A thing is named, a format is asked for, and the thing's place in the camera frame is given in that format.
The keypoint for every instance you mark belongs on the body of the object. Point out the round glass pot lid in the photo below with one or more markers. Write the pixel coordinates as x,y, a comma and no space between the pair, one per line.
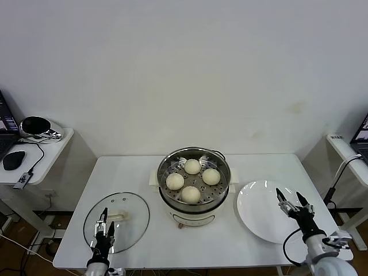
135,207

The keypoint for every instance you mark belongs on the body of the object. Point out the black laptop beside chrome device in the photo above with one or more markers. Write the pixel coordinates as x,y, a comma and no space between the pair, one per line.
7,123

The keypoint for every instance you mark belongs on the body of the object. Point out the grey usb hub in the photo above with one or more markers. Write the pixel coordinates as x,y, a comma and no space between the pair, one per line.
22,179

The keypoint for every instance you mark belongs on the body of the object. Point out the cream electric cooker base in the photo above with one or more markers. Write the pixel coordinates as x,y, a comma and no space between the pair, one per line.
195,218

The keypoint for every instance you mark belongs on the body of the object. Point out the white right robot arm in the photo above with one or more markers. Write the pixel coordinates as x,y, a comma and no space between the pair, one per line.
319,250

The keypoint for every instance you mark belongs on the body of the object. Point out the black computer mouse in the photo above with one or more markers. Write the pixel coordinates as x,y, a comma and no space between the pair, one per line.
13,161

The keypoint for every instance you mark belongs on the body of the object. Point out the black power adapter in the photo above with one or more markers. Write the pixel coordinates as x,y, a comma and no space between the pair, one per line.
330,195

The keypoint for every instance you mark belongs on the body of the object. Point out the shiny chrome rounded device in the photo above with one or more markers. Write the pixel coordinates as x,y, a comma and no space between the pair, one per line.
54,132

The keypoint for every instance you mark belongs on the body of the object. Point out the small printed white label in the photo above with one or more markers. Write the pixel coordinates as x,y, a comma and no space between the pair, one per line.
337,137

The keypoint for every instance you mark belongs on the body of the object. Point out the white steamed baozi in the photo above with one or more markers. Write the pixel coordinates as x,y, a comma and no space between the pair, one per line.
192,166
190,195
211,176
175,181

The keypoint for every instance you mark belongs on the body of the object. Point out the round white plate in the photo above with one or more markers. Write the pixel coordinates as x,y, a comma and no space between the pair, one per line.
258,212

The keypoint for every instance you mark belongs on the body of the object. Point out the white side table with mouse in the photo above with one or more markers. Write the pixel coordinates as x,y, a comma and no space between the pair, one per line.
57,149

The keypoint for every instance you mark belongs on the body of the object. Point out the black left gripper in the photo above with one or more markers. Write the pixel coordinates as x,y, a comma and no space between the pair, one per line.
102,247

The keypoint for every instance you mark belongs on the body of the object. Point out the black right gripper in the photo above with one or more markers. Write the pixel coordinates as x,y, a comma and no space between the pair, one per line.
306,222

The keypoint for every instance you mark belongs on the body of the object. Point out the stainless steel steamer basket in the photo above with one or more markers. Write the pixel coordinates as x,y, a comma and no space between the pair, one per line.
221,172

